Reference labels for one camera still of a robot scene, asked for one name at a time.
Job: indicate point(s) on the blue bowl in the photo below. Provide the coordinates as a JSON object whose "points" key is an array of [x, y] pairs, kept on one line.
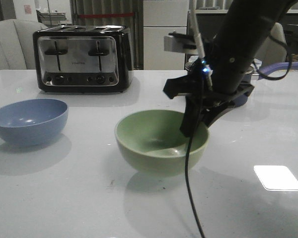
{"points": [[32, 122]]}

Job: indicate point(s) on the dark blue saucepan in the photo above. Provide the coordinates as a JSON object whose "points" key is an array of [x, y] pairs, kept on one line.
{"points": [[273, 69]]}

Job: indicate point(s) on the white cabinet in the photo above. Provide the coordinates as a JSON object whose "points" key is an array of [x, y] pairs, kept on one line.
{"points": [[161, 17]]}

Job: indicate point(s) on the dark counter unit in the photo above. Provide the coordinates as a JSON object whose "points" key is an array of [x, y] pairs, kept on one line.
{"points": [[209, 22]]}

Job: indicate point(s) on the beige chair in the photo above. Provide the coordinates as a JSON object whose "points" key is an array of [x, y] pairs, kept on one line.
{"points": [[271, 52], [16, 44]]}

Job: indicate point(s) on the beige chair left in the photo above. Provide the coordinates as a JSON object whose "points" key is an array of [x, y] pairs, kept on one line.
{"points": [[16, 44]]}

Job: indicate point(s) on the beige chair right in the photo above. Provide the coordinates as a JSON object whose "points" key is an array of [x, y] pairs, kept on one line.
{"points": [[271, 52]]}

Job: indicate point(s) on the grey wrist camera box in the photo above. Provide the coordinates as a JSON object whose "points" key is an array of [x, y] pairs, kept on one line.
{"points": [[180, 43]]}

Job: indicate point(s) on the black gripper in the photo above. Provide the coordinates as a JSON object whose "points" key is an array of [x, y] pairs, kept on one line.
{"points": [[197, 86]]}

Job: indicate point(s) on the green bowl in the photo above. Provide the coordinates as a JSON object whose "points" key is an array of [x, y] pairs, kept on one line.
{"points": [[152, 143]]}

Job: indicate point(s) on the black and chrome toaster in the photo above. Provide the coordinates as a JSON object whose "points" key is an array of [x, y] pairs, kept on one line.
{"points": [[84, 59]]}

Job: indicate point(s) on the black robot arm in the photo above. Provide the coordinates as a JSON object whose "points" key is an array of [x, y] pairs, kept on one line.
{"points": [[246, 26]]}

